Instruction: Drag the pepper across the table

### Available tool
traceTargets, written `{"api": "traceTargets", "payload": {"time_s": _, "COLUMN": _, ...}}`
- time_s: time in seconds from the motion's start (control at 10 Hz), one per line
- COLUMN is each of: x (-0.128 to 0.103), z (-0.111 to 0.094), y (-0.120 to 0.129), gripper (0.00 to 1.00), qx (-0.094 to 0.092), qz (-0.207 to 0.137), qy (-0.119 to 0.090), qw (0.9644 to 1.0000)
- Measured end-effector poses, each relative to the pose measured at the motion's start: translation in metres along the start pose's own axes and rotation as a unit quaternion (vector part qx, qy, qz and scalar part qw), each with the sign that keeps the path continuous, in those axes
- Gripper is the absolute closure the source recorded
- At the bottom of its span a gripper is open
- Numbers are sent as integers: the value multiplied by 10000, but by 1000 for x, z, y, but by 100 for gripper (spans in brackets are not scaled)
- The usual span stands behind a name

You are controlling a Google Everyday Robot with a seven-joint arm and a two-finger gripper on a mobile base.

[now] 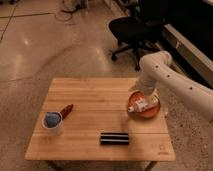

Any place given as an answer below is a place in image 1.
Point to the wooden table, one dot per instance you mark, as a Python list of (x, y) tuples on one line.
[(99, 106)]

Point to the long white-edged bench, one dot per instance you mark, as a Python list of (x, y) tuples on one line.
[(189, 35)]

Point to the white plastic bottle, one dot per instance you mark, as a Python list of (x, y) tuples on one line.
[(142, 104)]

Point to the black office chair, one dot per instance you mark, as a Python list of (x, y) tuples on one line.
[(145, 23)]

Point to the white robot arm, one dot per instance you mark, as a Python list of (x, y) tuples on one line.
[(155, 67)]

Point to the blue cloth ball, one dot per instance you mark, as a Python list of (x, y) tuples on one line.
[(52, 120)]

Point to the white cup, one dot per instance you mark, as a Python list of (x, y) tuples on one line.
[(57, 130)]

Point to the black striped rectangular block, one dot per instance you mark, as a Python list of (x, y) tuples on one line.
[(114, 139)]

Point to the dark red pepper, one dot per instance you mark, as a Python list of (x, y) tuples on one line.
[(66, 111)]

